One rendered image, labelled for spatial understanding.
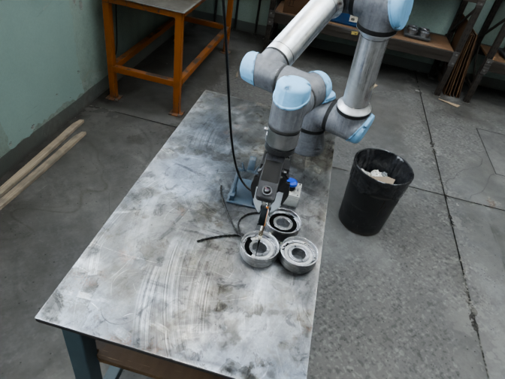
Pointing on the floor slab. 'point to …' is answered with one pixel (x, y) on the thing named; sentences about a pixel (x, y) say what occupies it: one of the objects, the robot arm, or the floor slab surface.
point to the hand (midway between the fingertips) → (264, 211)
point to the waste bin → (373, 190)
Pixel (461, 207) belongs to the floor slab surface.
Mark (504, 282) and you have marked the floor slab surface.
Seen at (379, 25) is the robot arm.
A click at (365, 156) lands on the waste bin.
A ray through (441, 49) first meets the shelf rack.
